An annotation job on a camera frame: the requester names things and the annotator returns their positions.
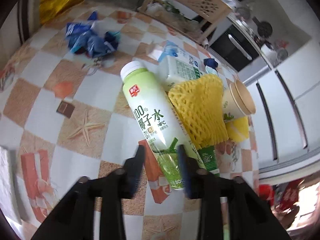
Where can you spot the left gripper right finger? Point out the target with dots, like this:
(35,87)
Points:
(203,185)

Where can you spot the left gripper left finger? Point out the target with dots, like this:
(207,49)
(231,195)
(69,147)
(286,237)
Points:
(120,184)

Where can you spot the green snack bag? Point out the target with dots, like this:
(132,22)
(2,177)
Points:
(208,157)

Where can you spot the yellow scouring sponge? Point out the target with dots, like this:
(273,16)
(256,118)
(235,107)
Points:
(238,129)

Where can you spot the yellow foam fruit net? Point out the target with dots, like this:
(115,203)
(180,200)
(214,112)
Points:
(199,107)

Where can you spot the coconut water bottle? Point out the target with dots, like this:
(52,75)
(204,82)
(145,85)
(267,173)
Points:
(158,120)

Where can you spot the paper cup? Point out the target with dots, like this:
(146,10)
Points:
(237,102)

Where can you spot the dark blue teal pouch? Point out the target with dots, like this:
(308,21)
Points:
(210,66)

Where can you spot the blue white carton box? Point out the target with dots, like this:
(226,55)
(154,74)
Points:
(166,49)

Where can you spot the blue plastic wrapper bag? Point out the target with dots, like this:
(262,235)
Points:
(91,37)

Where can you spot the white green milk carton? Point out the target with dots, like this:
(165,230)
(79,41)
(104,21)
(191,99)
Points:
(174,70)

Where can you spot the small brown sachet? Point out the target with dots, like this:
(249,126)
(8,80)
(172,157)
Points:
(66,109)

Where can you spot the floral checkered tablecloth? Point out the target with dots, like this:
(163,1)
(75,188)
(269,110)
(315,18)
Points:
(51,152)

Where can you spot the white refrigerator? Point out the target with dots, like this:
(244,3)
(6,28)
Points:
(286,122)

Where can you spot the black built-in oven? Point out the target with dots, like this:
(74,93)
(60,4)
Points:
(232,45)

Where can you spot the hanging black egg pan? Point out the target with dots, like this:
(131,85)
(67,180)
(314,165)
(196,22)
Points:
(264,28)

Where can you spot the beige plastic shelf rack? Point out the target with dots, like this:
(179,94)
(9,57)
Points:
(212,11)

